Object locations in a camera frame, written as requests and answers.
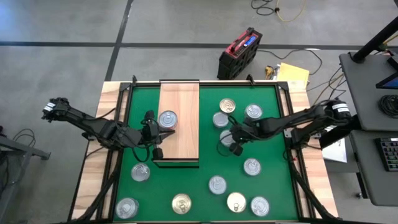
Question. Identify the red black tool case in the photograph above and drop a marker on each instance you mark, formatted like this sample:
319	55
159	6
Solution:
237	59

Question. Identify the plain grey lid can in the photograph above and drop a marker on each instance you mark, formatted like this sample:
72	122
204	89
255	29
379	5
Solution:
220	119

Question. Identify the blue white label can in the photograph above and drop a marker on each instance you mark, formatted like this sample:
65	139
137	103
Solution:
127	208

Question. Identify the gold lid can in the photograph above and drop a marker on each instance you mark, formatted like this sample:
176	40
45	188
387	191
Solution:
181	203
236	202
227	105

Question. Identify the grey metal stand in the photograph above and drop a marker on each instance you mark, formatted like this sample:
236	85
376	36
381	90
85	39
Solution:
21	149

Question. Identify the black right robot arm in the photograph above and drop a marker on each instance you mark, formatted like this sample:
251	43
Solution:
295	121

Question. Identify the black aluminium table frame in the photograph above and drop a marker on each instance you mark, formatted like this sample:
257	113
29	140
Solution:
217	84

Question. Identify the yellow plug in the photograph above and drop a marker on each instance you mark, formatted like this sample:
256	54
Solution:
269	72

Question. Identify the tablet screen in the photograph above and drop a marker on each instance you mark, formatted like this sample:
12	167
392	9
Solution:
390	82

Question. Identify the white paper sheet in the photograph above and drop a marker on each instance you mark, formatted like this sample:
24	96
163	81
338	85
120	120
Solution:
337	152

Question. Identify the black pole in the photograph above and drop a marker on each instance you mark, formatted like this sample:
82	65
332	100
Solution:
376	40

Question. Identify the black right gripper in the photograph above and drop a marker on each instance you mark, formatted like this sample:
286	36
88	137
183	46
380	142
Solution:
245	132

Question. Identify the red label can silver lid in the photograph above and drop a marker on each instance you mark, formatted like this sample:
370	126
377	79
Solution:
140	172
168	119

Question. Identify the green table mat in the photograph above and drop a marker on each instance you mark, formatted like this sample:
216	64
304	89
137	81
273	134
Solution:
186	183

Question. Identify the teal label tuna can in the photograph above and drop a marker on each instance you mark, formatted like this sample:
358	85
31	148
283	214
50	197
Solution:
252	166
217	184

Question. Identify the yellow paper pad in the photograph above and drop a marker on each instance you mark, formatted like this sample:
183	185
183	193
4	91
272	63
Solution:
292	74

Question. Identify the wooden board tray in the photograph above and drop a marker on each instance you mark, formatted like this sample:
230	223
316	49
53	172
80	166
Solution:
183	146

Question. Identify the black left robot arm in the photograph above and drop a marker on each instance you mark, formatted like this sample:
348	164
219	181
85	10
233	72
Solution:
93	126

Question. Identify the green label can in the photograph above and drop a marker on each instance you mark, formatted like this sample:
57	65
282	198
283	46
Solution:
253	111

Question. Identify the grey desk top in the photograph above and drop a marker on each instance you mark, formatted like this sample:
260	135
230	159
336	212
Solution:
370	180
363	93

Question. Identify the black keyboard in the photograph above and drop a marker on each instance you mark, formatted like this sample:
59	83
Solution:
388	154

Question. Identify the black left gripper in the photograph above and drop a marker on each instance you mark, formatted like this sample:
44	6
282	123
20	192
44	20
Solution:
150	132

